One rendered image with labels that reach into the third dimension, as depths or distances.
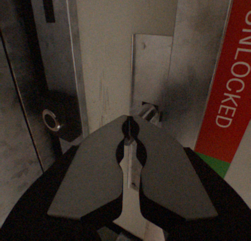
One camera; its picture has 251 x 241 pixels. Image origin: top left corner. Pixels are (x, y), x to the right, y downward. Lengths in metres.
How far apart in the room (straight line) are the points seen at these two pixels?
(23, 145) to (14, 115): 0.05
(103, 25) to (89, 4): 0.02
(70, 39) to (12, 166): 0.20
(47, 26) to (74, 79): 0.07
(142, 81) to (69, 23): 0.10
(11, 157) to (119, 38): 0.22
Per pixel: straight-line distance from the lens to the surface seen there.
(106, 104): 0.21
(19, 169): 0.31
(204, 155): 0.19
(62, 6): 0.21
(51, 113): 0.23
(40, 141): 0.31
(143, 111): 0.17
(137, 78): 0.17
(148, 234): 0.27
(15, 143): 0.29
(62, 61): 0.22
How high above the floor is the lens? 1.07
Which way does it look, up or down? 26 degrees down
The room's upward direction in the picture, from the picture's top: 107 degrees clockwise
